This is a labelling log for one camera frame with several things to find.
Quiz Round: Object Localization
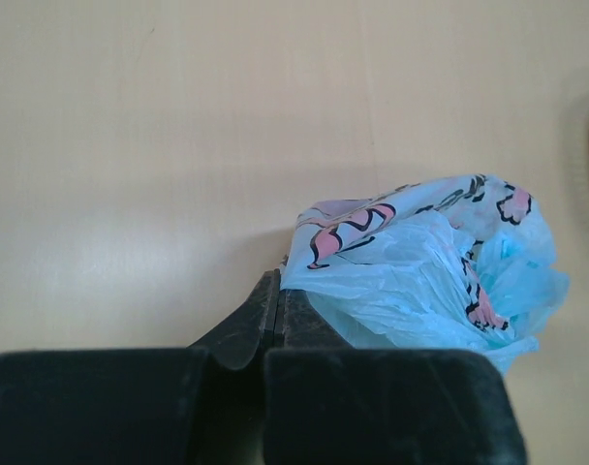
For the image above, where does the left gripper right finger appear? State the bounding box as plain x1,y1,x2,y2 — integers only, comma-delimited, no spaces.
263,291,528,464

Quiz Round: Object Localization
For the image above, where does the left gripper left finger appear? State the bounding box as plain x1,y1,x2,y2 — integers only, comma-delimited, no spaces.
0,270,280,464

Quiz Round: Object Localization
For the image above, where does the blue plastic bag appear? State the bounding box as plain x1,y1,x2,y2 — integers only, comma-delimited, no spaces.
281,174,570,372

